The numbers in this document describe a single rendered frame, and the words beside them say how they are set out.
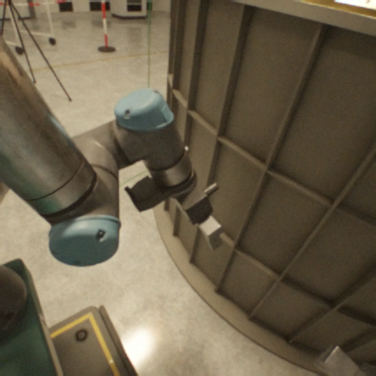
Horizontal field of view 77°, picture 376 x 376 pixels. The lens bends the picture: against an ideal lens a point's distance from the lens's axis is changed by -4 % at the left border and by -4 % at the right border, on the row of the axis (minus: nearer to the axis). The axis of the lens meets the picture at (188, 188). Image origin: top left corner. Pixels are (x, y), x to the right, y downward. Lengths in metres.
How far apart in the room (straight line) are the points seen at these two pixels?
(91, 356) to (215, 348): 0.55
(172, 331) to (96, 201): 1.00
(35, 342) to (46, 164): 0.33
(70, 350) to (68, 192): 0.70
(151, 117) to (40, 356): 0.40
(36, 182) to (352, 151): 0.59
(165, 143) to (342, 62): 0.40
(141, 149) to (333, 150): 0.45
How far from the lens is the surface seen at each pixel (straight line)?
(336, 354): 0.42
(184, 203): 0.43
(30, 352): 0.50
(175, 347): 1.21
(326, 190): 0.70
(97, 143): 0.38
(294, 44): 0.64
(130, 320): 1.24
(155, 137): 0.36
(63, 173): 0.25
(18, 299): 0.51
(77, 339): 0.91
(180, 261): 1.34
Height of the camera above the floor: 1.17
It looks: 42 degrees down
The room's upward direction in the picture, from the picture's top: 9 degrees clockwise
